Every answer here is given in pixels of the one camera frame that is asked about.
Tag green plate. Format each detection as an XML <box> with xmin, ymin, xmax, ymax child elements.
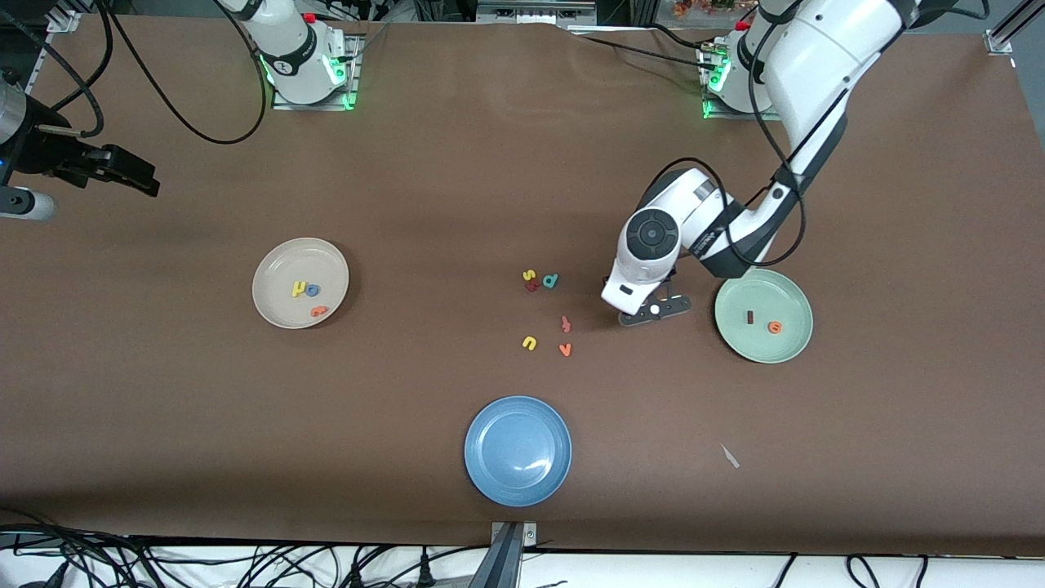
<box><xmin>714</xmin><ymin>269</ymin><xmax>814</xmax><ymax>364</ymax></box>

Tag brown plate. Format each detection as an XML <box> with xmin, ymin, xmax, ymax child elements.
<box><xmin>251</xmin><ymin>238</ymin><xmax>350</xmax><ymax>330</ymax></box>

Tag blue plate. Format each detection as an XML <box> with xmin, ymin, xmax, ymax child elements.
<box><xmin>464</xmin><ymin>396</ymin><xmax>572</xmax><ymax>508</ymax></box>

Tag orange flowers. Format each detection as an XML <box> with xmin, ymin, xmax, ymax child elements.
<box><xmin>674</xmin><ymin>0</ymin><xmax>740</xmax><ymax>19</ymax></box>

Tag grey metal device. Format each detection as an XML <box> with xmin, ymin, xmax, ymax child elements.
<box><xmin>476</xmin><ymin>0</ymin><xmax>598</xmax><ymax>25</ymax></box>

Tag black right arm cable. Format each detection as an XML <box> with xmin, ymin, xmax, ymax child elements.
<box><xmin>0</xmin><ymin>0</ymin><xmax>269</xmax><ymax>146</ymax></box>

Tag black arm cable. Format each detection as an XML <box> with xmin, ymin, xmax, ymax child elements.
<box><xmin>0</xmin><ymin>0</ymin><xmax>269</xmax><ymax>146</ymax></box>
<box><xmin>653</xmin><ymin>0</ymin><xmax>809</xmax><ymax>270</ymax></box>

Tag aluminium frame rail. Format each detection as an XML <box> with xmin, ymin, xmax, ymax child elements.
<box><xmin>984</xmin><ymin>0</ymin><xmax>1031</xmax><ymax>55</ymax></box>
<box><xmin>24</xmin><ymin>7</ymin><xmax>82</xmax><ymax>95</ymax></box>

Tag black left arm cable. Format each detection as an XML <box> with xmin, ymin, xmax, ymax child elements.
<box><xmin>653</xmin><ymin>0</ymin><xmax>809</xmax><ymax>270</ymax></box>

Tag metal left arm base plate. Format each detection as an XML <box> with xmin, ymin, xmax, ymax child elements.
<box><xmin>699</xmin><ymin>41</ymin><xmax>789</xmax><ymax>122</ymax></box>

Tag black cable on table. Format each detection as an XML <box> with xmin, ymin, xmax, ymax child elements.
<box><xmin>571</xmin><ymin>23</ymin><xmax>715</xmax><ymax>70</ymax></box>

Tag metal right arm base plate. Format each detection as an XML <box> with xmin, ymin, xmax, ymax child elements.
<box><xmin>271</xmin><ymin>33</ymin><xmax>362</xmax><ymax>112</ymax></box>

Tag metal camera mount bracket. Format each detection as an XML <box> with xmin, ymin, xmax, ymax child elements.
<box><xmin>469</xmin><ymin>521</ymin><xmax>540</xmax><ymax>588</ymax></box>

